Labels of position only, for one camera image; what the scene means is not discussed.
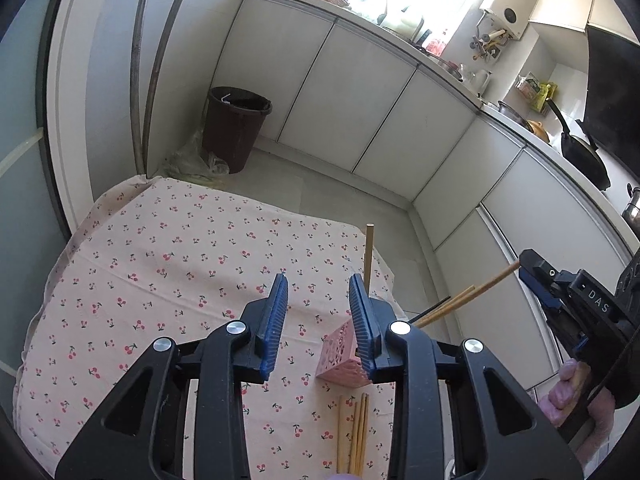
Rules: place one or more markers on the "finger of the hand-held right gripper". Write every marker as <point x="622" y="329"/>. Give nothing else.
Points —
<point x="542" y="262"/>
<point x="537" y="287"/>

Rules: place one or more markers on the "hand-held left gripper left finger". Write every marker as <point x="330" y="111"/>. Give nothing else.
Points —
<point x="275" y="325"/>

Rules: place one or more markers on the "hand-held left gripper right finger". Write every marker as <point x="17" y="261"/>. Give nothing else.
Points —
<point x="361" y="330"/>

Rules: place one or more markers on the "pink perforated utensil holder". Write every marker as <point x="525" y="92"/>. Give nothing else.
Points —
<point x="342" y="360"/>

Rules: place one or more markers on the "wooden chopstick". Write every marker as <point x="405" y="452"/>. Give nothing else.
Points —
<point x="369" y="260"/>
<point x="447" y="305"/>
<point x="492" y="278"/>

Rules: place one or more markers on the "bundle of wooden chopsticks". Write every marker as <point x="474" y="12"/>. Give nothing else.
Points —
<point x="354" y="435"/>

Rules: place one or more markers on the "person's right hand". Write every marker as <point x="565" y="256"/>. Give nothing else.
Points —
<point x="562" y="390"/>

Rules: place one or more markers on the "white kitchen base cabinets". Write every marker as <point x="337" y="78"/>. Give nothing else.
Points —
<point x="525" y="220"/>
<point x="360" y="100"/>

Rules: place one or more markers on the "large steel pot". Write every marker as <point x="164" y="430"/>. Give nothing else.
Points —
<point x="634" y="210"/>

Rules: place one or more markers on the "cherry print tablecloth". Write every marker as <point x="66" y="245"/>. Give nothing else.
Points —
<point x="175" y="285"/>

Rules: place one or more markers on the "black wok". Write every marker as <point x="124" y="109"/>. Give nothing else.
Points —
<point x="582" y="155"/>

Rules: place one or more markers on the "orange pot lid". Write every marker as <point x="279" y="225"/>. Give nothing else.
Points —
<point x="540" y="131"/>

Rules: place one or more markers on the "steel saucepan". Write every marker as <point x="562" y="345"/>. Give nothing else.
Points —
<point x="512" y="114"/>

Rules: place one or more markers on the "yellow food packets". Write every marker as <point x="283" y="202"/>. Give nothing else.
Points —
<point x="540" y="92"/>

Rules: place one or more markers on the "crumpled clear plastic bag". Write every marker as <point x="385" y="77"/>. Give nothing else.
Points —
<point x="197" y="162"/>

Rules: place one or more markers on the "clear electric kettle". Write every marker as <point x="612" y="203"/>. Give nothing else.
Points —
<point x="481" y="82"/>

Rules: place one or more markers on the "dark brown trash bin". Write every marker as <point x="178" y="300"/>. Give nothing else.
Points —
<point x="232" y="130"/>

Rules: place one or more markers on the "water heater pipes and valves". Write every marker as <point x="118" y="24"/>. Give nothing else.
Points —
<point x="486" y="46"/>

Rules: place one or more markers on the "red bottle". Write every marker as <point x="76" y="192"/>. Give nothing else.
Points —
<point x="436" y="44"/>

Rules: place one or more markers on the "pale green kettle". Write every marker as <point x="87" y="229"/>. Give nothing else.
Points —
<point x="402" y="20"/>

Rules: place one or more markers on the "sliding glass door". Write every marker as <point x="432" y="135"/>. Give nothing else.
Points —
<point x="30" y="110"/>

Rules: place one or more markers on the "white wall water heater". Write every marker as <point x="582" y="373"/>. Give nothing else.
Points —
<point x="510" y="5"/>

